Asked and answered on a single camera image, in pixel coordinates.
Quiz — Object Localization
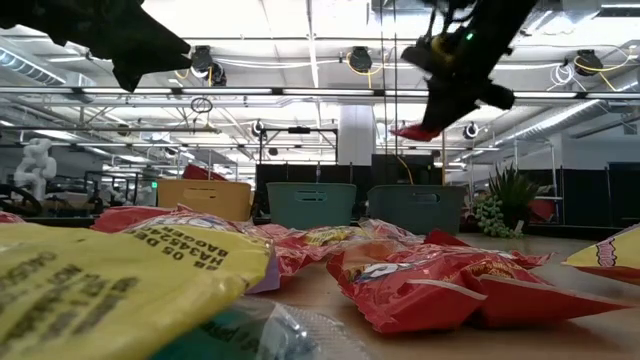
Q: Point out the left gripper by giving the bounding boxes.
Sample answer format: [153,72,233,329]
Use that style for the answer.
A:
[0,0,193,93]

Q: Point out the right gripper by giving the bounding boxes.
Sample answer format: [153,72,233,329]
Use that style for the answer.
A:
[401,29,515,132]

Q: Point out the clear wrapper red candy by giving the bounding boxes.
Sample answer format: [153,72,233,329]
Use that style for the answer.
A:
[343,240,401,266]
[358,217,427,246]

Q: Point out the yellow candy bag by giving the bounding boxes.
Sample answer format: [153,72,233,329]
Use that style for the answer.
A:
[0,222,282,360]
[562,223,640,271]

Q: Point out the clear wrapper teal candy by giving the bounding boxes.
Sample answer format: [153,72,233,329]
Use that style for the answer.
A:
[147,294,374,360]

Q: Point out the white column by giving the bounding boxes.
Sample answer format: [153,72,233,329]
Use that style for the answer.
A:
[338,104,376,166]

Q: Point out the artificial succulent plant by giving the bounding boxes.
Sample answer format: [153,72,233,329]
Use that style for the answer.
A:
[472,163,544,240]

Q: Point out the grey-blue plastic basket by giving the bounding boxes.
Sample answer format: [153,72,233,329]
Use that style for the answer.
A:
[367,184,469,236]

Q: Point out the white metal rack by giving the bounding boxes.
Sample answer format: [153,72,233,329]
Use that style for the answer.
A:
[513,138,560,225]

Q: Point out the ceiling light strip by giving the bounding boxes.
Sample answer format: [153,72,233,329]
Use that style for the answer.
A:
[0,86,640,99]

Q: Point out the red storage bin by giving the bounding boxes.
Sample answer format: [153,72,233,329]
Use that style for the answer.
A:
[180,163,230,182]

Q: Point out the black partition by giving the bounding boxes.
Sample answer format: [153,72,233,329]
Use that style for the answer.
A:
[559,161,640,229]
[253,153,445,219]

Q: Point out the yellow plastic basket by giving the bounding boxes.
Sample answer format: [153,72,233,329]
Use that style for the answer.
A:
[156,178,253,223]

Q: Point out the teal plastic basket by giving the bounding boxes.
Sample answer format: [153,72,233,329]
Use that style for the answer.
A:
[265,181,358,231]

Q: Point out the black curved chair part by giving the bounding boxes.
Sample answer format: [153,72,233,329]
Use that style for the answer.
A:
[0,183,44,217]

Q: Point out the black hanging cable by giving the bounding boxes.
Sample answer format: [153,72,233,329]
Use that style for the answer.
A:
[379,0,386,156]
[392,0,399,156]

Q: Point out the hanging cable loop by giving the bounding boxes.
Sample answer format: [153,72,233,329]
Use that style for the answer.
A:
[189,96,215,115]

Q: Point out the ceiling air duct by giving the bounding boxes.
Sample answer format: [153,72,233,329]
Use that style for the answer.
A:
[492,82,640,147]
[0,37,69,87]

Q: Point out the black gantry frame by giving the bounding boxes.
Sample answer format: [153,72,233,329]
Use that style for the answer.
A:
[257,126,340,166]

